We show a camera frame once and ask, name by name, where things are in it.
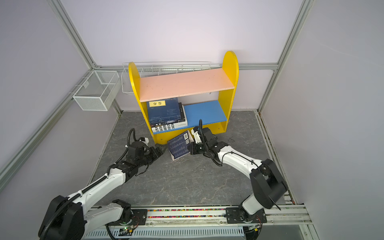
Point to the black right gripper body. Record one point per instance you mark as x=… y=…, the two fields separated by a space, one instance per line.
x=201 y=149

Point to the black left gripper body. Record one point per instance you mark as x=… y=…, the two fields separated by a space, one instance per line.
x=148 y=157

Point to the blue book yellow label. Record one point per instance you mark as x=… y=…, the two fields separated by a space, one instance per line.
x=180 y=145

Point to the white book black text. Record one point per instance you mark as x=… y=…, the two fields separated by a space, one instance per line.
x=183 y=122

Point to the dark blue book under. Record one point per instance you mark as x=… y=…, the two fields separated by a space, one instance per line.
x=164 y=111

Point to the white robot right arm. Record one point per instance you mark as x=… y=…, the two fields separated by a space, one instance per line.
x=267 y=182

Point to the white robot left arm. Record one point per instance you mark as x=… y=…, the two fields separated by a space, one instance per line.
x=72 y=217

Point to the yellow wooden bookshelf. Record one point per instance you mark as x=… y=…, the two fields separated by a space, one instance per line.
x=214 y=114

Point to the white mesh basket box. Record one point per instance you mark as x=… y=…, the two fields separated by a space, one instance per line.
x=98 y=91

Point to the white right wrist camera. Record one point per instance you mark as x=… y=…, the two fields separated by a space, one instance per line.
x=196 y=135

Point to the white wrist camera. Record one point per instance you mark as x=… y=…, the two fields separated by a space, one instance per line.
x=196 y=135
x=144 y=140

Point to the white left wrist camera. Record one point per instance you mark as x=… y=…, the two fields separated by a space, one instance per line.
x=144 y=140

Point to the white vented cable duct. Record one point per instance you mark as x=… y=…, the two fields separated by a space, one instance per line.
x=177 y=233

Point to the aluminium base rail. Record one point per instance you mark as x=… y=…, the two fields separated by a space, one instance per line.
x=219 y=216

